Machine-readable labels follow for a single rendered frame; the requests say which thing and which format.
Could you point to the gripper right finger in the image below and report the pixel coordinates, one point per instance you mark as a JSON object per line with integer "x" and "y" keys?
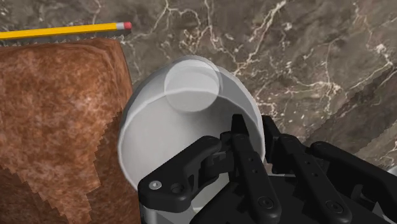
{"x": 322, "y": 186}

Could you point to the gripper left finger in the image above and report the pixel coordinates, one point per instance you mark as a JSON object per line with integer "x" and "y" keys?
{"x": 186, "y": 173}

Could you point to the white bowl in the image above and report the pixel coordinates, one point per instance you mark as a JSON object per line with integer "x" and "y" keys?
{"x": 161, "y": 136}

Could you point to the brown loaf of bread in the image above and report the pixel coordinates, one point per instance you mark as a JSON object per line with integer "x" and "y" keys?
{"x": 55, "y": 124}

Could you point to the yellow pencil with eraser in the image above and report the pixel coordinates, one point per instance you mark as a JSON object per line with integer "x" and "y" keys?
{"x": 62, "y": 30}

